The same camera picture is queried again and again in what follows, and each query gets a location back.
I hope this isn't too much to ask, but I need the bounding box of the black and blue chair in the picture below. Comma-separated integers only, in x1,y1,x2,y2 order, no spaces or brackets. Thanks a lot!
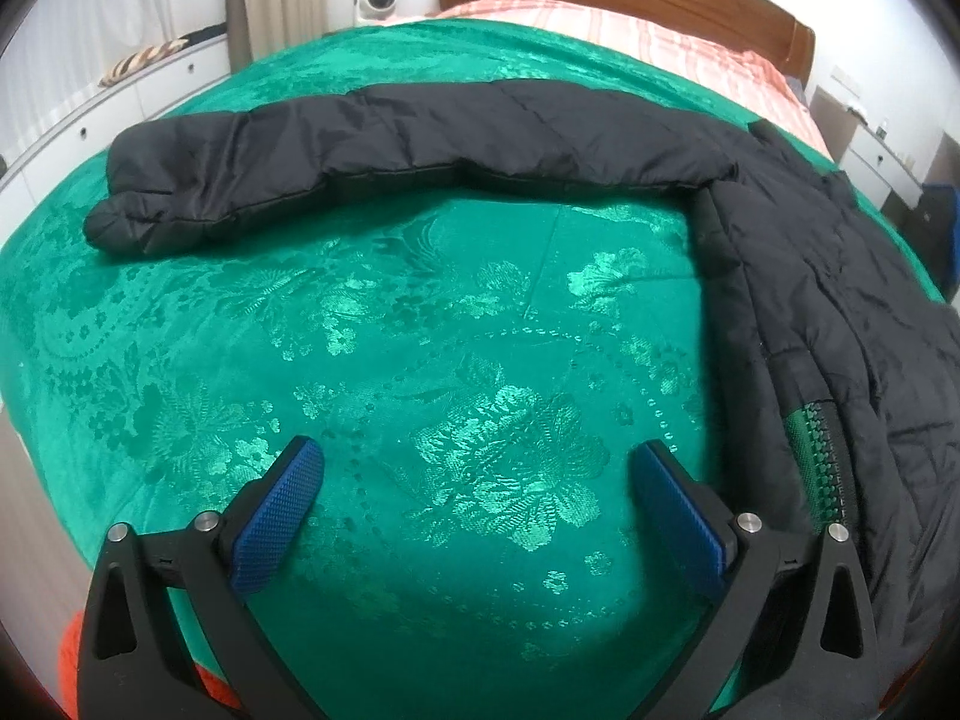
904,184,960,286

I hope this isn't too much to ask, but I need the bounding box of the pink striped bed sheet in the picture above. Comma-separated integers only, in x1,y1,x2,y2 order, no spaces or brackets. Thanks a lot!
427,0,837,158

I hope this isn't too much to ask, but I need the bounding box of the white nightstand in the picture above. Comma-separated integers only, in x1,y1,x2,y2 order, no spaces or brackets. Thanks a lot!
810,86,927,211

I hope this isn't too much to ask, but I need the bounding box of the orange cloth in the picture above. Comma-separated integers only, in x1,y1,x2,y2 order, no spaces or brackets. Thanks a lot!
58,611,226,720

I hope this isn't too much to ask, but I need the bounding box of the striped cushion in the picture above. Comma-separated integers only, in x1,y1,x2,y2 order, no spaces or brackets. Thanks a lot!
100,39,188,87

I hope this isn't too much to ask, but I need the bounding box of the black puffer jacket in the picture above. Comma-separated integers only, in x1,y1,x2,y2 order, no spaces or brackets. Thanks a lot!
82,79,960,720

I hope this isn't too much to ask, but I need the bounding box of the green floral blanket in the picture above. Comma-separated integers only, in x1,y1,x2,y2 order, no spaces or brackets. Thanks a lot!
0,19,946,720

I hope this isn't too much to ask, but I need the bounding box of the white drawer cabinet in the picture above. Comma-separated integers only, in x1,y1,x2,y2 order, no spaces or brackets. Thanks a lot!
0,30,233,196

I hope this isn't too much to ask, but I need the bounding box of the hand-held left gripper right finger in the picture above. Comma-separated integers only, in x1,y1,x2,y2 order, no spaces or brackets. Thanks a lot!
628,439,883,720

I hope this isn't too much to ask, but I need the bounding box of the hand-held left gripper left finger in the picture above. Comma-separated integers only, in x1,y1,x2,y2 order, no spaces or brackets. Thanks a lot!
75,435,331,720

